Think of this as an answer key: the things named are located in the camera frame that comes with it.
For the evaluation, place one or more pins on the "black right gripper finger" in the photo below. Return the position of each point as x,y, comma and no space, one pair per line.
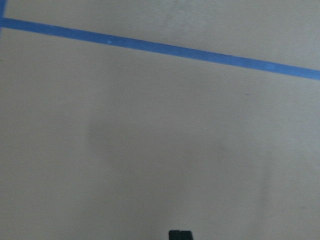
174,235
186,235

